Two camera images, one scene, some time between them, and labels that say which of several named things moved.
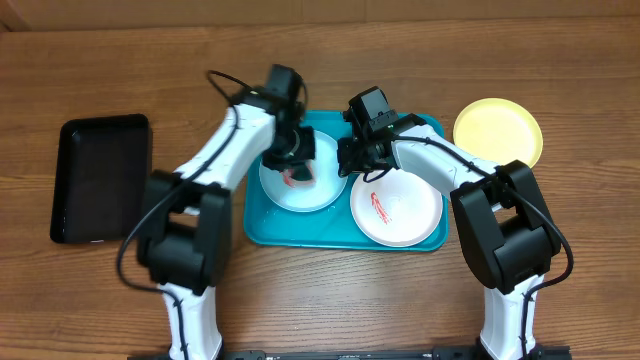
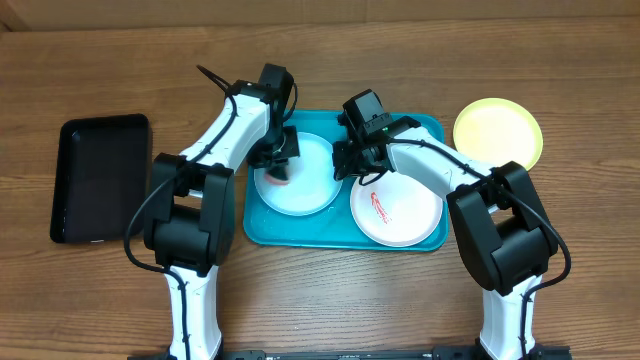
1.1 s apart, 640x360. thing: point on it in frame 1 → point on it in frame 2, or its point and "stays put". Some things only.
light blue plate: x=328 y=188 stays put
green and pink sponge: x=289 y=178 → x=276 y=181
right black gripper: x=353 y=151 stays put
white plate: x=398 y=209 stays put
